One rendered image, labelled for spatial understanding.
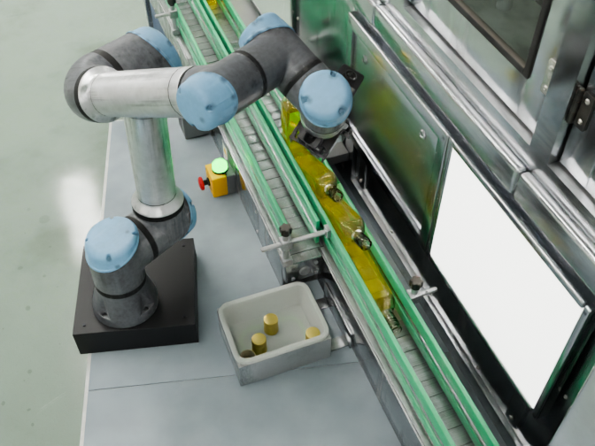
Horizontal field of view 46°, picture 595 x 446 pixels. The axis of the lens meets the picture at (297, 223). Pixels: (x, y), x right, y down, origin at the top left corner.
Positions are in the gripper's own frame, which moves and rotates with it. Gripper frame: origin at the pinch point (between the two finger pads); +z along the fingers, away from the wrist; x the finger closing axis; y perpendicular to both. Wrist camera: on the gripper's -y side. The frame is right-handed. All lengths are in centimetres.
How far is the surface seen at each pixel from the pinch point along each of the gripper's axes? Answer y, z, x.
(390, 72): -19.7, 13.9, 3.6
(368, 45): -24.0, 20.3, -3.8
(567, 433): 23, -79, 34
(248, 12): -37, 107, -52
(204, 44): -17, 94, -55
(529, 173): -8.6, -19.4, 33.0
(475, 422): 31, 2, 54
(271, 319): 39, 33, 12
